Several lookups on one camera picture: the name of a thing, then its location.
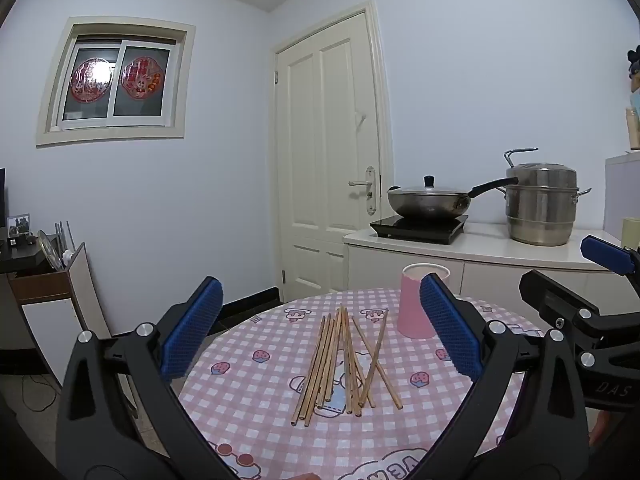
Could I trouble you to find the red paper window decoration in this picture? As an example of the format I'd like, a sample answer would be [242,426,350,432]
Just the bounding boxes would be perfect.
[70,58,112,104]
[122,57,162,97]

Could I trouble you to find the white panel door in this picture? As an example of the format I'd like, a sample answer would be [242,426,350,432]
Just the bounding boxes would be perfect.
[272,2,396,306]

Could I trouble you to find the white and wood side cabinet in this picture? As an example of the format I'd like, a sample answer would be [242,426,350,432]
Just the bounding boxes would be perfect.
[7,241,141,418]

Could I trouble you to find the steel wok with black handle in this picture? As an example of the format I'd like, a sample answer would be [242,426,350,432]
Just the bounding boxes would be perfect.
[387,177,519,221]

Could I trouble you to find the beige bottle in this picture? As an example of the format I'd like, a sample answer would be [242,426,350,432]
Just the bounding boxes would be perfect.
[626,106,640,151]

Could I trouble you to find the dark desk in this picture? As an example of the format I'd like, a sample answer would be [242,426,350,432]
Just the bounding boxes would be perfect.
[0,245,49,276]

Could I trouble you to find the white framed window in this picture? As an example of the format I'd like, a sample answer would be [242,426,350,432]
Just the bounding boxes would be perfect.
[36,16,197,148]

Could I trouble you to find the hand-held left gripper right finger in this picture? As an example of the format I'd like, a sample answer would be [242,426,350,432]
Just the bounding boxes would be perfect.
[419,272,591,480]

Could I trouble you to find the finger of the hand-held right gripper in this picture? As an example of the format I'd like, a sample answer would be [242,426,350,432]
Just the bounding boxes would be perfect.
[518,270,640,361]
[580,235,640,278]

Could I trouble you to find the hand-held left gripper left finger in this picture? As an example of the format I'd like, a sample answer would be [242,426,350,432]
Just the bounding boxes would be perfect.
[55,276,241,480]

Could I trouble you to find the metal plates in rack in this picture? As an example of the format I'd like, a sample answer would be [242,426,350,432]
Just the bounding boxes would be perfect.
[37,220,78,272]

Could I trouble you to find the pink cup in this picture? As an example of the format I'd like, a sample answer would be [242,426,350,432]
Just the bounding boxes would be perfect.
[397,263,451,339]

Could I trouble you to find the white counter cabinet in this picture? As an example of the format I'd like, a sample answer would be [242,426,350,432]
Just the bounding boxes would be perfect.
[343,221,626,311]

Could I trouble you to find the stainless steel steamer pot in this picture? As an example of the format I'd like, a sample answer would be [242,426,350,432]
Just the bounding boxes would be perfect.
[502,148,592,247]

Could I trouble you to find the bunch of wooden chopsticks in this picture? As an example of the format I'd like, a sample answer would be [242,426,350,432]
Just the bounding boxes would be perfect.
[291,306,402,427]

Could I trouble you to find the cartoon figure toy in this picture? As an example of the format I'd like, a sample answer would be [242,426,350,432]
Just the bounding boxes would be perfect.
[626,45,640,108]

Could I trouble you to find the glass wok lid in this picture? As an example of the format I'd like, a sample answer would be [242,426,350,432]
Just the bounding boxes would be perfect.
[389,176,471,196]

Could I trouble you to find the small photo frame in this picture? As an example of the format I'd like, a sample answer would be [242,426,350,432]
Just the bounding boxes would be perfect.
[6,213,32,238]

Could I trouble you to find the pink checked tablecloth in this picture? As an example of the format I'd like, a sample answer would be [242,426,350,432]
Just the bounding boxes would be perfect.
[177,287,546,480]

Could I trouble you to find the black induction cooker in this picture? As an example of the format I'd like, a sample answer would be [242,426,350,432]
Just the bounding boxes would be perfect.
[370,214,469,246]

